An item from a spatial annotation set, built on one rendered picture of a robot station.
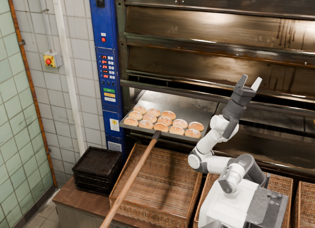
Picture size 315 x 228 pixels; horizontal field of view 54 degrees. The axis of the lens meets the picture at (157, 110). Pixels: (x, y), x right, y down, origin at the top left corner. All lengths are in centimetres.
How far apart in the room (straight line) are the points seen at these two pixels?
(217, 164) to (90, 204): 116
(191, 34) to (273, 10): 47
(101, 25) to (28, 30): 64
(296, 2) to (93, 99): 152
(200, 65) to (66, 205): 138
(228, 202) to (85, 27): 150
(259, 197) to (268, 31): 94
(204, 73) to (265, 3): 53
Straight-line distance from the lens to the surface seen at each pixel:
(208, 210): 126
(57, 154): 308
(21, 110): 275
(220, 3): 187
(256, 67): 195
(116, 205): 152
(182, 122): 200
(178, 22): 194
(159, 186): 246
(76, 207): 242
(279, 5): 184
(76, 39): 231
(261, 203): 132
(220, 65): 197
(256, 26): 187
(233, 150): 224
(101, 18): 211
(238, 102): 141
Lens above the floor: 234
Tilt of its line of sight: 32 degrees down
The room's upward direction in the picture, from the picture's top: 1 degrees counter-clockwise
